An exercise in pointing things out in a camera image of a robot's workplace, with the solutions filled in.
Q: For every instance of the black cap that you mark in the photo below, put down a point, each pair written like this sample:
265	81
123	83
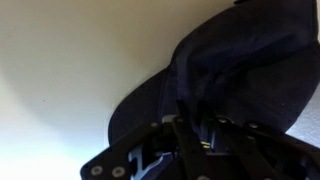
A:
250	60

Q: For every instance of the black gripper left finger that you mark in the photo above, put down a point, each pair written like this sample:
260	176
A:
150	153

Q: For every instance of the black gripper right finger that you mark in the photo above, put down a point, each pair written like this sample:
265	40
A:
263	153

